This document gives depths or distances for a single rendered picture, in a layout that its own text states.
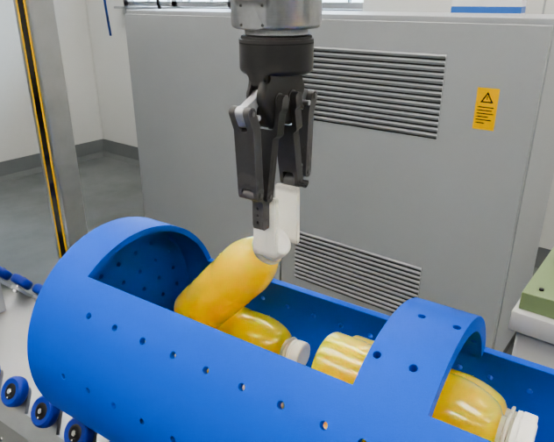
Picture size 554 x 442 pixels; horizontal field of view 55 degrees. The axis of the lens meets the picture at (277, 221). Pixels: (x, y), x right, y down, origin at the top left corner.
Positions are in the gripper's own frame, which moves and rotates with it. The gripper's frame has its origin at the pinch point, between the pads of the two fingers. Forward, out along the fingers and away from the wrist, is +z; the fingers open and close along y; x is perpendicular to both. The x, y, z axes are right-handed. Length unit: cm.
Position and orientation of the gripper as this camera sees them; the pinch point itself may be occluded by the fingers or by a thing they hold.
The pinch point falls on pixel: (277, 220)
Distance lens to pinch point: 60.8
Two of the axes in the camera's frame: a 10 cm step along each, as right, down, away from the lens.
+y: -5.5, 3.2, -7.7
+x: 8.3, 2.1, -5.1
